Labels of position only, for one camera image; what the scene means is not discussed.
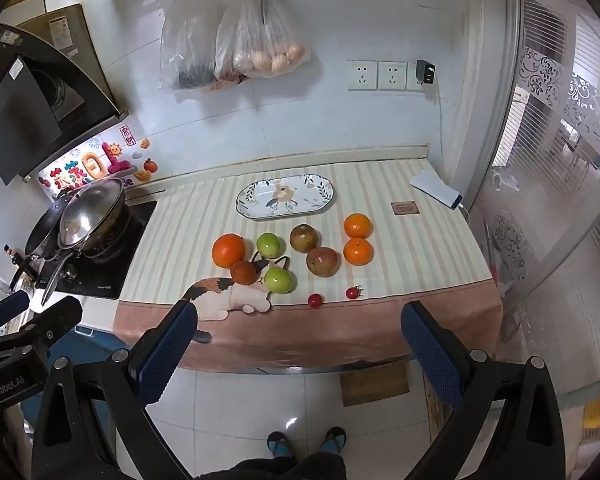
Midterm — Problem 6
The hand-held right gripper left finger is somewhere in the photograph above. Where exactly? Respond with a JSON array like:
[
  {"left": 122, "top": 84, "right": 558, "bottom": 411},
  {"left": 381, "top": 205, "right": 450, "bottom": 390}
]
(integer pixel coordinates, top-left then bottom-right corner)
[{"left": 31, "top": 299, "right": 201, "bottom": 480}]

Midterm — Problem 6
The brown doormat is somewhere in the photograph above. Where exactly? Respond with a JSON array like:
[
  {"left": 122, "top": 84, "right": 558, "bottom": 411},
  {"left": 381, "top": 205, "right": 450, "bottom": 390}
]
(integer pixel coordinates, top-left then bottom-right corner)
[{"left": 339, "top": 360, "right": 411, "bottom": 408}]

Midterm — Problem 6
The person's dark clothing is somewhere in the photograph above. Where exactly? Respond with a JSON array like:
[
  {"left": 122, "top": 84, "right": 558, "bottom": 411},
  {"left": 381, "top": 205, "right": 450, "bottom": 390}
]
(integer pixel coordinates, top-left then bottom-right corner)
[{"left": 199, "top": 452, "right": 349, "bottom": 480}]

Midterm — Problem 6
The yellow plastic object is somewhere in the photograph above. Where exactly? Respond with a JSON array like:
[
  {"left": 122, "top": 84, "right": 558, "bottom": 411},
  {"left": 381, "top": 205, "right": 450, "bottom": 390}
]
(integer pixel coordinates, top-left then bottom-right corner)
[{"left": 582, "top": 394, "right": 600, "bottom": 432}]

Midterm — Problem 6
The frosted glass sliding door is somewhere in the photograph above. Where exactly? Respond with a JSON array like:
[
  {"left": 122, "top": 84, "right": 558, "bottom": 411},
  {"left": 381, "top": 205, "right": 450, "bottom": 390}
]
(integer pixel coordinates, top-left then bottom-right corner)
[{"left": 467, "top": 0, "right": 600, "bottom": 413}]

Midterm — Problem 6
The blue base cabinet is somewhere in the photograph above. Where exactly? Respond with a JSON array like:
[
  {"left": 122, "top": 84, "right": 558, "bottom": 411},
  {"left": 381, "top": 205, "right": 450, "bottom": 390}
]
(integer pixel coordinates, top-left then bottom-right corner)
[{"left": 20, "top": 324, "right": 132, "bottom": 434}]

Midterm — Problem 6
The dark sauce bottle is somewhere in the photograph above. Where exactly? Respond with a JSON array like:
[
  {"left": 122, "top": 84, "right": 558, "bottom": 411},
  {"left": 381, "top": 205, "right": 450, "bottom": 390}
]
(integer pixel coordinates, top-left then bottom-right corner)
[{"left": 2, "top": 244, "right": 26, "bottom": 268}]

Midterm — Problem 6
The floral oval ceramic plate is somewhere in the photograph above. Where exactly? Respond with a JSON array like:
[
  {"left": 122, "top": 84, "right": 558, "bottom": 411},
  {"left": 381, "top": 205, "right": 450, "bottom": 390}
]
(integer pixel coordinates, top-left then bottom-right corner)
[{"left": 236, "top": 175, "right": 335, "bottom": 221}]

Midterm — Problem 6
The green apple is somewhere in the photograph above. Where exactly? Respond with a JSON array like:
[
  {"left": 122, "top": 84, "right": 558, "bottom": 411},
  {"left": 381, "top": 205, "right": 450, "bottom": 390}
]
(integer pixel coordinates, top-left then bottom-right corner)
[
  {"left": 263, "top": 266, "right": 295, "bottom": 294},
  {"left": 256, "top": 232, "right": 283, "bottom": 259}
]

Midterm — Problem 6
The stainless steel wok with lid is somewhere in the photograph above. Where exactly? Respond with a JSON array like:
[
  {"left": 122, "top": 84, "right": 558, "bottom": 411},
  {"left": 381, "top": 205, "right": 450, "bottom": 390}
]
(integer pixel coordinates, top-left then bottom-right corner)
[{"left": 41, "top": 177, "right": 129, "bottom": 307}]

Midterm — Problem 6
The white power bank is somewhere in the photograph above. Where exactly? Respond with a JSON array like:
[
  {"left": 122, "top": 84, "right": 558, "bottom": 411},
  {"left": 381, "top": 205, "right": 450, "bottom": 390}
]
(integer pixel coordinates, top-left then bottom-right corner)
[{"left": 410, "top": 170, "right": 463, "bottom": 209}]

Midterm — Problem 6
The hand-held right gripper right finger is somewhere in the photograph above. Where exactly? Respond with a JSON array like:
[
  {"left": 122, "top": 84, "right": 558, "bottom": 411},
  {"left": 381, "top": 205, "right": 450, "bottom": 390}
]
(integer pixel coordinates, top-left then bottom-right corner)
[{"left": 400, "top": 301, "right": 566, "bottom": 480}]

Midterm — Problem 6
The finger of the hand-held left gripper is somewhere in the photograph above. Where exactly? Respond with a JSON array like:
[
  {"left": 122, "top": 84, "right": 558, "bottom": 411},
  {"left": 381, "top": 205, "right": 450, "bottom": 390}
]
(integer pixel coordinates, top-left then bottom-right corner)
[
  {"left": 11, "top": 296, "right": 84, "bottom": 357},
  {"left": 0, "top": 291, "right": 31, "bottom": 333}
]

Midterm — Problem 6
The white wall socket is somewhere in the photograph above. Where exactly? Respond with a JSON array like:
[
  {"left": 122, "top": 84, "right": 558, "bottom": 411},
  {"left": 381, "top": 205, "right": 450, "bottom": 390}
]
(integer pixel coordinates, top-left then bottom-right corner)
[
  {"left": 378, "top": 61, "right": 408, "bottom": 92},
  {"left": 346, "top": 60, "right": 379, "bottom": 92}
]

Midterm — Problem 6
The plastic bag with dark contents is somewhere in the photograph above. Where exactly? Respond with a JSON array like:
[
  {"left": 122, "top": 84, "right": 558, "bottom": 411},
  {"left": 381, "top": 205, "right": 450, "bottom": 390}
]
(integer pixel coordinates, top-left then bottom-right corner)
[{"left": 159, "top": 0, "right": 222, "bottom": 94}]

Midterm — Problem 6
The small orange tangerine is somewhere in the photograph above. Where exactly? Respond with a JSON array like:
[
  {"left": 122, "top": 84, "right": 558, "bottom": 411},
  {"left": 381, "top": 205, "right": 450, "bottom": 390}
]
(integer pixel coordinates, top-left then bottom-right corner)
[
  {"left": 343, "top": 213, "right": 372, "bottom": 239},
  {"left": 343, "top": 237, "right": 374, "bottom": 266}
]

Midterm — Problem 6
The striped tablecloth with cat patch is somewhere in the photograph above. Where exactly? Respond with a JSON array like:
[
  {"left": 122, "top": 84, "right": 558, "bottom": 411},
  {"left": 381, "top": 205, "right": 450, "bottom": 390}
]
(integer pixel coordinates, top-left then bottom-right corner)
[{"left": 112, "top": 157, "right": 504, "bottom": 374}]

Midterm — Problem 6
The small dark brown orange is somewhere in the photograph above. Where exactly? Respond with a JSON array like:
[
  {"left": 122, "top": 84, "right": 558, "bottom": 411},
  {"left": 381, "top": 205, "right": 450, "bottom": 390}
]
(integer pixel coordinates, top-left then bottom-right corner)
[{"left": 230, "top": 260, "right": 259, "bottom": 286}]

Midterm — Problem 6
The colourful lettering wall sticker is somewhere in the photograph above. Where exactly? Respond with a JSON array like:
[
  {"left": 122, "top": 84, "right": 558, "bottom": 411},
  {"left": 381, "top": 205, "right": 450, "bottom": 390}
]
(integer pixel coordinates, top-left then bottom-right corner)
[{"left": 37, "top": 142, "right": 133, "bottom": 197}]

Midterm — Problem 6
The plastic bag of eggs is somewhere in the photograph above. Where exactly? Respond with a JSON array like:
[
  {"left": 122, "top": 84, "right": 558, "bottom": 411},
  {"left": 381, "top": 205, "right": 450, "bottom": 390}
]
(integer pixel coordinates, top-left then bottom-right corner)
[{"left": 214, "top": 0, "right": 312, "bottom": 86}]

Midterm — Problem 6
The black range hood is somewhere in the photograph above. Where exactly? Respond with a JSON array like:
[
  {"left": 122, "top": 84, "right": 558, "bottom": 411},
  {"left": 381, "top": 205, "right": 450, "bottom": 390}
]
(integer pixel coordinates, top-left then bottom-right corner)
[{"left": 0, "top": 2, "right": 129, "bottom": 186}]

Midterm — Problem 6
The black glass gas cooktop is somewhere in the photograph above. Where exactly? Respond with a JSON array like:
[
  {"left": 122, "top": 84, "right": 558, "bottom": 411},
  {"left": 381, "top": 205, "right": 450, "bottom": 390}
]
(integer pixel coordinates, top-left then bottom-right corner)
[{"left": 34, "top": 200, "right": 159, "bottom": 301}]

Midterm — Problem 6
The black frying pan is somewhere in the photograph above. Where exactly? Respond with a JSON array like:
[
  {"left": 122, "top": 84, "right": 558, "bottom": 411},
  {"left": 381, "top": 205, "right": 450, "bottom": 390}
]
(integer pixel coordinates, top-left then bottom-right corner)
[{"left": 10, "top": 199, "right": 77, "bottom": 292}]

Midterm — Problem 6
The red apple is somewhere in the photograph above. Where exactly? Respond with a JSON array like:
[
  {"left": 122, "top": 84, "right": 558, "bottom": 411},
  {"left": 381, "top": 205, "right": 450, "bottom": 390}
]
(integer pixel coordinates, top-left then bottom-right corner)
[
  {"left": 306, "top": 246, "right": 340, "bottom": 278},
  {"left": 289, "top": 224, "right": 321, "bottom": 253}
]

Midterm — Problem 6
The blue slipper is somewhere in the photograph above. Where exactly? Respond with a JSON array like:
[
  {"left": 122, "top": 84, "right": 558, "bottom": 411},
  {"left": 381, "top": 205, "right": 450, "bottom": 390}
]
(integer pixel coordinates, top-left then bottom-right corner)
[
  {"left": 320, "top": 426, "right": 348, "bottom": 456},
  {"left": 267, "top": 431, "right": 295, "bottom": 460}
]

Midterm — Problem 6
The large bright orange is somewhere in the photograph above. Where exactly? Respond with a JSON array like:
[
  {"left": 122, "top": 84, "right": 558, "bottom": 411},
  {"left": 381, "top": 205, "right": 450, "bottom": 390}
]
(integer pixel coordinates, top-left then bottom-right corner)
[{"left": 212, "top": 233, "right": 247, "bottom": 269}]

